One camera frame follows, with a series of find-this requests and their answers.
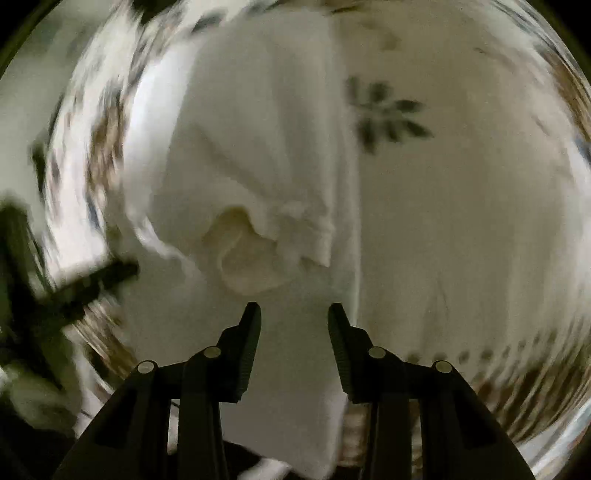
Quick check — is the white cloth garment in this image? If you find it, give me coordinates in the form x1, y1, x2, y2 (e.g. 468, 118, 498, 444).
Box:
110, 8, 360, 479

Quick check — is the floral bed sheet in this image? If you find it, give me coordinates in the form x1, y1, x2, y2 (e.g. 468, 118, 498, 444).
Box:
37, 1, 590, 473

